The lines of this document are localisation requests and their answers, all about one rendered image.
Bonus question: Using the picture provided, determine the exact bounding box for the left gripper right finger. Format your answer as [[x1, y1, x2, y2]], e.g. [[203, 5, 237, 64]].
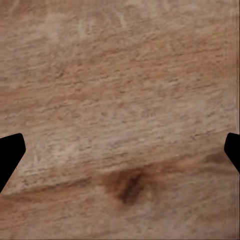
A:
[[224, 133, 240, 173]]

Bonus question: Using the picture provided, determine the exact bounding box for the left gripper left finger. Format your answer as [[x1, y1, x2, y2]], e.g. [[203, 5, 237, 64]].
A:
[[0, 133, 26, 193]]

